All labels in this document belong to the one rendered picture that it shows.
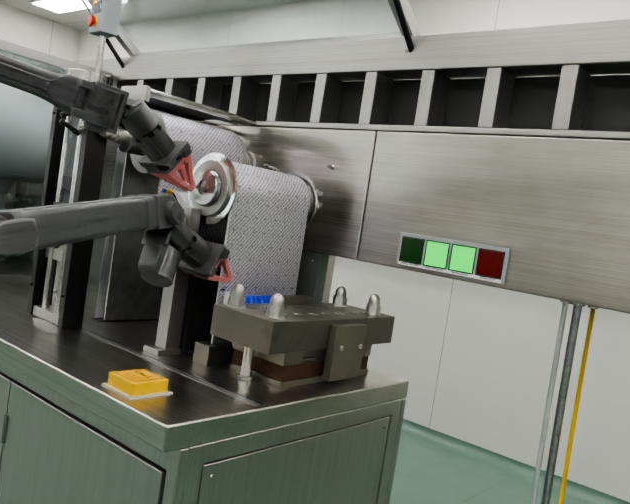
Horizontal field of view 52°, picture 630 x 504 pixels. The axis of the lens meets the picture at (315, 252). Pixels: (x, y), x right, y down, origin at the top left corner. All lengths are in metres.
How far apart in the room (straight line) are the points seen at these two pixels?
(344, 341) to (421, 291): 2.81
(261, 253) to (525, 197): 0.55
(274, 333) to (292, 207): 0.37
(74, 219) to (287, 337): 0.44
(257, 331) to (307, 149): 0.59
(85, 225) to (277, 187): 0.53
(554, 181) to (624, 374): 2.45
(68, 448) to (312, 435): 0.43
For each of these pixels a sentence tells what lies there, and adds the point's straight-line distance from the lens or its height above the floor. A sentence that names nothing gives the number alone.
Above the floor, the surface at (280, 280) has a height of 1.07.
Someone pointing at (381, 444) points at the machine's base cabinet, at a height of 0.77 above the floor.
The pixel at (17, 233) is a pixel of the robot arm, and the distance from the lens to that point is 0.85.
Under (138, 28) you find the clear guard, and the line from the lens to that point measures 2.18.
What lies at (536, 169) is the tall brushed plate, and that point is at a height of 1.38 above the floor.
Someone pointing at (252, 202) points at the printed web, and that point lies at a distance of 1.34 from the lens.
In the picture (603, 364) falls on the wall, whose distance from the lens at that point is 3.68.
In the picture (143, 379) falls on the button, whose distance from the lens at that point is 1.09.
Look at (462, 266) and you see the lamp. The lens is 1.34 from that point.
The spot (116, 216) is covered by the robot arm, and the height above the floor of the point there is 1.18.
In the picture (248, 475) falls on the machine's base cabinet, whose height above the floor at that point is 0.79.
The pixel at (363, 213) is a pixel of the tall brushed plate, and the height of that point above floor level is 1.25.
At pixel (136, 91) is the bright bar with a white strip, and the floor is 1.44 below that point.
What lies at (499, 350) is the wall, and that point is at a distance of 3.86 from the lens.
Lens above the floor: 1.22
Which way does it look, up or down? 3 degrees down
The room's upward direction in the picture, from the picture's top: 9 degrees clockwise
